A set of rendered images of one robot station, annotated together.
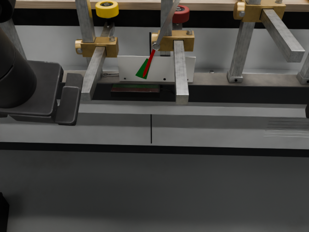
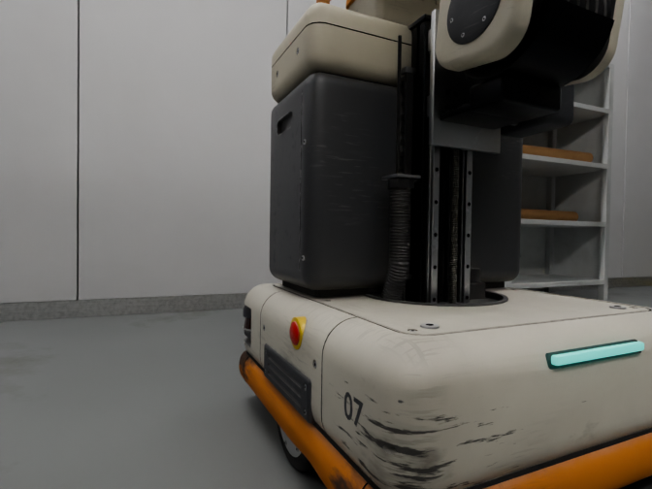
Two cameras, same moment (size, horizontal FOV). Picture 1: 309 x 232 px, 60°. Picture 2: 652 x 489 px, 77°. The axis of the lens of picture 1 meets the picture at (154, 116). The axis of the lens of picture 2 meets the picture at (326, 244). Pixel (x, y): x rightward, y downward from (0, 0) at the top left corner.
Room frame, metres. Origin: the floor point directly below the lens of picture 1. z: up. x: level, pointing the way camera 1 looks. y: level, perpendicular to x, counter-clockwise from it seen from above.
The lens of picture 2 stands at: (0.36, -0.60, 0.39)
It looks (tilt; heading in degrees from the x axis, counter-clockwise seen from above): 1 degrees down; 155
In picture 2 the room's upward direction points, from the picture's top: 1 degrees clockwise
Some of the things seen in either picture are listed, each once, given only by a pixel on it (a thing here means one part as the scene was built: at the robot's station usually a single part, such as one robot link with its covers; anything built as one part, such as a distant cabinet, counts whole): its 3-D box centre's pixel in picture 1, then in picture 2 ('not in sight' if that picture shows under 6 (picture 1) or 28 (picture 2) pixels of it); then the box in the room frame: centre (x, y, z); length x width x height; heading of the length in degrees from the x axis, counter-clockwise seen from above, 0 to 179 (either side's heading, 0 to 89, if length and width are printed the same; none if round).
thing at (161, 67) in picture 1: (156, 69); not in sight; (0.78, -0.01, 0.75); 0.26 x 0.01 x 0.10; 88
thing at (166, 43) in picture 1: (172, 40); not in sight; (0.81, -0.06, 0.85); 0.14 x 0.06 x 0.05; 88
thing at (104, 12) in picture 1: (108, 18); not in sight; (0.96, 0.17, 0.85); 0.08 x 0.08 x 0.11
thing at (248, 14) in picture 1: (258, 10); not in sight; (0.80, -0.31, 0.95); 0.14 x 0.06 x 0.05; 88
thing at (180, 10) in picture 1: (177, 24); not in sight; (0.92, -0.08, 0.85); 0.08 x 0.08 x 0.11
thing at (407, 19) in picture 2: not in sight; (403, 24); (-0.41, -0.06, 0.87); 0.23 x 0.15 x 0.11; 90
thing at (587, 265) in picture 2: not in sight; (533, 182); (-1.54, 1.80, 0.78); 0.90 x 0.45 x 1.55; 88
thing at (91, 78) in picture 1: (100, 55); not in sight; (0.77, 0.18, 0.82); 0.43 x 0.03 x 0.04; 178
